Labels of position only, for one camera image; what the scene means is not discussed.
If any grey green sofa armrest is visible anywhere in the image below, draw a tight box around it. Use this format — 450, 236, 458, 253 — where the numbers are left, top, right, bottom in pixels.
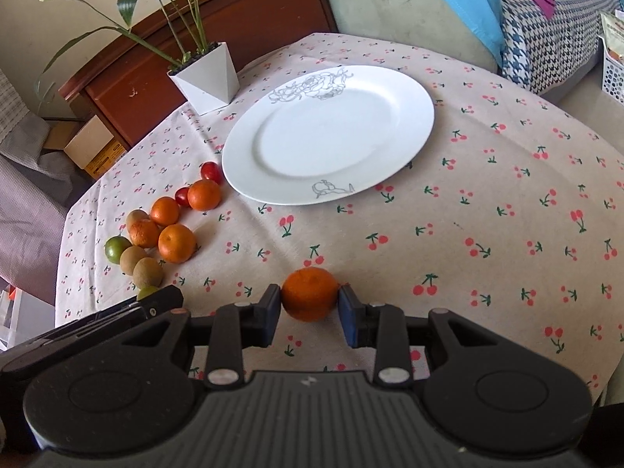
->
329, 0, 498, 72

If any brown kiwi back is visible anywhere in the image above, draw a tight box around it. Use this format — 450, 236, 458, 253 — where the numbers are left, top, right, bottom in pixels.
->
126, 209, 150, 230

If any small mandarin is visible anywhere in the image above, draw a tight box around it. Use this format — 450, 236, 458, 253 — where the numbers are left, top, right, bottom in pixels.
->
149, 197, 180, 226

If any brown kiwi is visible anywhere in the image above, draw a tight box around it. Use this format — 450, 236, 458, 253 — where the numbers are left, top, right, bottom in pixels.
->
119, 245, 147, 276
126, 209, 150, 230
132, 257, 164, 289

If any white geometric plant pot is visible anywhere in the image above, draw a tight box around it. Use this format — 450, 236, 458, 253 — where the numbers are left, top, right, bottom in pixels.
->
168, 43, 240, 115

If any brown kiwi front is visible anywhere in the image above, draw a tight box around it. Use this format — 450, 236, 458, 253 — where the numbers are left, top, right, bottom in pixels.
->
132, 257, 164, 289

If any cardboard box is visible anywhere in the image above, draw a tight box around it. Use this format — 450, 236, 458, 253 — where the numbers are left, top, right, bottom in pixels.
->
64, 115, 114, 169

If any white floral plate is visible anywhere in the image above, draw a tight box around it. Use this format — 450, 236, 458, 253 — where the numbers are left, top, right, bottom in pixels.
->
222, 66, 435, 206

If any large mandarin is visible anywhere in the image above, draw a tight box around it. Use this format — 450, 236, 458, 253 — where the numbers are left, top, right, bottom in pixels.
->
158, 224, 197, 264

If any red cherry tomato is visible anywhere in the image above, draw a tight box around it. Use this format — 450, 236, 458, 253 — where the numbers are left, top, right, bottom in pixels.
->
200, 162, 224, 185
174, 186, 190, 208

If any orange mandarin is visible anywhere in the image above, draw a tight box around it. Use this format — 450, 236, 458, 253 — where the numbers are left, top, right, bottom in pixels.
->
281, 267, 340, 322

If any grey checked fabric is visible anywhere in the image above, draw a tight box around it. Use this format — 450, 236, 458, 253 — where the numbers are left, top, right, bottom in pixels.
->
1, 76, 88, 305

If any green lime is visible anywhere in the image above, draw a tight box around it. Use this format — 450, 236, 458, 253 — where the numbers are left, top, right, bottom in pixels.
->
104, 236, 132, 265
136, 285, 159, 300

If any dark wooden cabinet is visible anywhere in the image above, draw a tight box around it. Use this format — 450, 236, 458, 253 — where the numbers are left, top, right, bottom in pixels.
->
58, 0, 339, 151

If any yellow labelled box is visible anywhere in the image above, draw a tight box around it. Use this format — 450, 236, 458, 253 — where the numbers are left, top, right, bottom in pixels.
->
85, 138, 127, 180

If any houndstooth sofa cover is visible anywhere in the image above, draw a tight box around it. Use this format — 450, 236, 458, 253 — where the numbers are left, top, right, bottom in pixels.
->
499, 0, 620, 94

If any cherry print tablecloth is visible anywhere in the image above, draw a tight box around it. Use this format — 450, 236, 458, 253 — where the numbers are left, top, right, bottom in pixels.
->
55, 34, 623, 395

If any dimpled mandarin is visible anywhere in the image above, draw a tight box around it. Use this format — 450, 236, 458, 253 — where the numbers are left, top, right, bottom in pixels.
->
128, 219, 160, 248

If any green leafy plant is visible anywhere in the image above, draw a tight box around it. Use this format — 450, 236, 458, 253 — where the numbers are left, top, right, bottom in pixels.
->
34, 0, 231, 104

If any white plastic basket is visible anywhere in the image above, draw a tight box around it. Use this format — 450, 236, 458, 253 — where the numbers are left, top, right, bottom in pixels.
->
600, 37, 624, 105

